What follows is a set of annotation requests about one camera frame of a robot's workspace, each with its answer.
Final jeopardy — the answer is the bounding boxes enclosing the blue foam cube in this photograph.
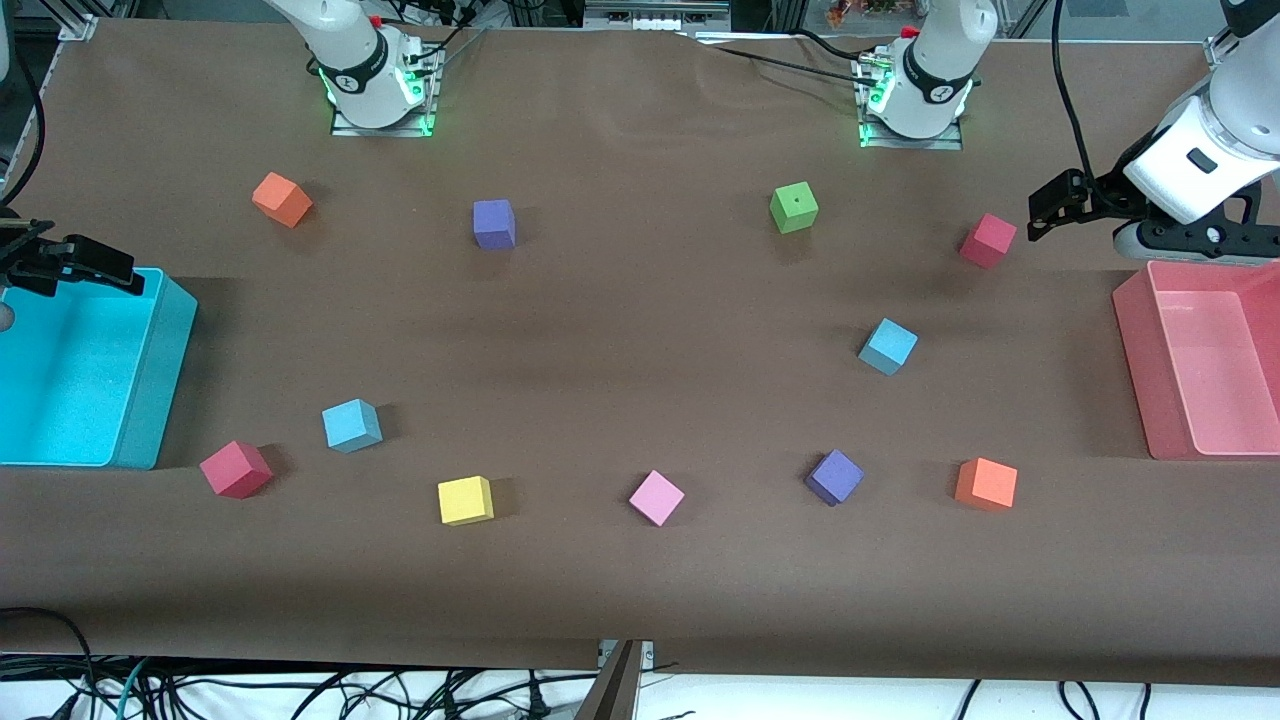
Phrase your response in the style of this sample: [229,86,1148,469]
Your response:
[857,317,919,377]
[321,398,384,455]

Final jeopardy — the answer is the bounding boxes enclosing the red foam cube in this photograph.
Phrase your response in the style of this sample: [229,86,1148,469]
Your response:
[199,440,274,500]
[959,212,1019,270]

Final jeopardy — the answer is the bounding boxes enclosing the cyan plastic bin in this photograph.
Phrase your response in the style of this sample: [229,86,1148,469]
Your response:
[0,265,198,471]

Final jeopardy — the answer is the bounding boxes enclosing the orange foam cube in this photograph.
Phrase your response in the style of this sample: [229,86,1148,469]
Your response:
[954,457,1019,512]
[251,171,315,230]

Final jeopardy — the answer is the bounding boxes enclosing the pink plastic bin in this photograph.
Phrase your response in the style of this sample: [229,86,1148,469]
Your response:
[1113,258,1280,462]

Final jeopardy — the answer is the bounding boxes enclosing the green foam cube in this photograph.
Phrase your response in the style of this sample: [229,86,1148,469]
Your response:
[769,181,820,236]

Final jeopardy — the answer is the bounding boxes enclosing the orange red background items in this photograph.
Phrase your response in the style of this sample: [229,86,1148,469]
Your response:
[826,0,906,26]

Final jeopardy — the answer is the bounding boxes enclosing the purple foam cube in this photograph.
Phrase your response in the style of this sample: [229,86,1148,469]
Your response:
[804,448,866,507]
[472,198,518,251]

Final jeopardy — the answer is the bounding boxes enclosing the yellow foam cube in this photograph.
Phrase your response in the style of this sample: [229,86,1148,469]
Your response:
[437,475,496,527]

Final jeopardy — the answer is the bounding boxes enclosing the grey power strip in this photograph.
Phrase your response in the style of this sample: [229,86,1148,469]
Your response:
[585,0,731,31]

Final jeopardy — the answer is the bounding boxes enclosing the pink foam cube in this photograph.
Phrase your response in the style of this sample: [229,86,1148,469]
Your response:
[628,469,687,528]

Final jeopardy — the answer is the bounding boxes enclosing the brown table cover sheet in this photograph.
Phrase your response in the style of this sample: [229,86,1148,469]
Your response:
[0,18,1280,688]

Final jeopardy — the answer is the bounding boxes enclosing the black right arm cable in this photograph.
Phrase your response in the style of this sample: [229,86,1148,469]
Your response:
[0,40,48,201]

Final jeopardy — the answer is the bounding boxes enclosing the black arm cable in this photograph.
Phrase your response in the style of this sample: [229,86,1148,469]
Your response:
[0,40,48,201]
[1052,0,1093,179]

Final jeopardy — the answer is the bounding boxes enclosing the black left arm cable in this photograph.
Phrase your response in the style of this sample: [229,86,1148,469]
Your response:
[1052,0,1093,179]

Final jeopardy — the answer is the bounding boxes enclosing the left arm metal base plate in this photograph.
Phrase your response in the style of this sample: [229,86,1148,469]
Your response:
[858,50,966,151]

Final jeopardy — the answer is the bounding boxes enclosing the short black base cable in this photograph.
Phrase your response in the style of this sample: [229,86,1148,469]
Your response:
[793,27,868,61]

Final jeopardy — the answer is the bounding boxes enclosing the long black base cable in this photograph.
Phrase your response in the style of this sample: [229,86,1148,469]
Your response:
[690,35,881,79]

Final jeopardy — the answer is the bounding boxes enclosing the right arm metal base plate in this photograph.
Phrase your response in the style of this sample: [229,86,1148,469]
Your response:
[330,45,441,139]

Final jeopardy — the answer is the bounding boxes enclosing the black floor cable loop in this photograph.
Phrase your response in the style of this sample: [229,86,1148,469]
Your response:
[0,606,98,720]

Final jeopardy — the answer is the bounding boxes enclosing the teal floor cable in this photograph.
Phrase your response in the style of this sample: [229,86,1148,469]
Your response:
[95,655,156,720]

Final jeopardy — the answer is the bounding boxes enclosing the black right base cable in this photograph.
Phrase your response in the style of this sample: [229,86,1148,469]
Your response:
[405,22,491,71]

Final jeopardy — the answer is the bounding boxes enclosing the dark frame post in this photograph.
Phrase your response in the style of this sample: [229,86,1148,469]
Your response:
[575,640,643,720]

